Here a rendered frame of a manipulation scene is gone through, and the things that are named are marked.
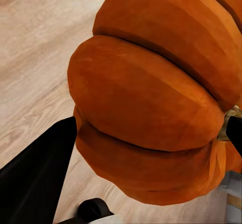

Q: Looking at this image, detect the pumpkin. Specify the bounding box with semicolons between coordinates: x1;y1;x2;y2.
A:
232;162;242;174
67;0;242;206

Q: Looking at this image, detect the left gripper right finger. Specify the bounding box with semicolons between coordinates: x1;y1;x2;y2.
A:
226;116;242;157

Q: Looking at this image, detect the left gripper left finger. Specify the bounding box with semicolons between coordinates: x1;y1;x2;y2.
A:
0;116;77;224

